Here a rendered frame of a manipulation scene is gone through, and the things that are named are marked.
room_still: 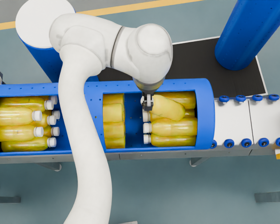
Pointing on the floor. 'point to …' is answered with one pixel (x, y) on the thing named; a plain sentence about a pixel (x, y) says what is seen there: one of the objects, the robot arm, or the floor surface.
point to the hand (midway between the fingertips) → (146, 98)
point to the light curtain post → (273, 197)
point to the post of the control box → (4, 199)
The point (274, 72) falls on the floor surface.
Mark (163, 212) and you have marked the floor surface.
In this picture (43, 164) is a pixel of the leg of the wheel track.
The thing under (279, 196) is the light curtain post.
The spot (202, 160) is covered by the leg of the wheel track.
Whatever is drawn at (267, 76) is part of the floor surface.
